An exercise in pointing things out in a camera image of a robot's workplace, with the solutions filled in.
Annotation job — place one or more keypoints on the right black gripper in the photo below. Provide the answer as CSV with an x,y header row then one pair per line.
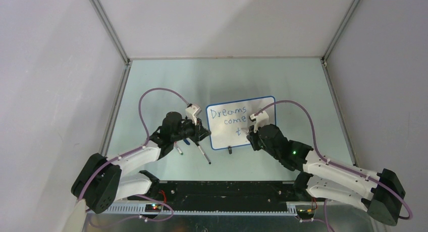
x,y
252,137

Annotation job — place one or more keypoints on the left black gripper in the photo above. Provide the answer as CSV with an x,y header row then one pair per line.
x,y
200,132

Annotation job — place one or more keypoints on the blue framed whiteboard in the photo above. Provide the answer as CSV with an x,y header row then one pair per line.
x,y
225,120

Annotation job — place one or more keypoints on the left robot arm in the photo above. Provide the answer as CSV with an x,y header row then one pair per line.
x,y
103,181

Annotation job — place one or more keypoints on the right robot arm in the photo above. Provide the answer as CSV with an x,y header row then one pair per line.
x,y
377,193

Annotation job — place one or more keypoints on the black whiteboard marker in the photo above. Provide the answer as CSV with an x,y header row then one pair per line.
x,y
204,153

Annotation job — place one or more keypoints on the green whiteboard marker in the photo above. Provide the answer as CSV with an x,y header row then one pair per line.
x,y
178,148

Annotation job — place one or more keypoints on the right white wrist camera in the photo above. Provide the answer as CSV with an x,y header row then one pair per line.
x,y
261,119

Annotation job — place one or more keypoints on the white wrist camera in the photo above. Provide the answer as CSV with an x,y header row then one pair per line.
x,y
192,111
261,119

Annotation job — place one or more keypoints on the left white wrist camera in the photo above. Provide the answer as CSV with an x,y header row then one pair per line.
x,y
192,111

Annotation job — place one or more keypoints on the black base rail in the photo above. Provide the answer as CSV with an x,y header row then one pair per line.
x,y
237,196

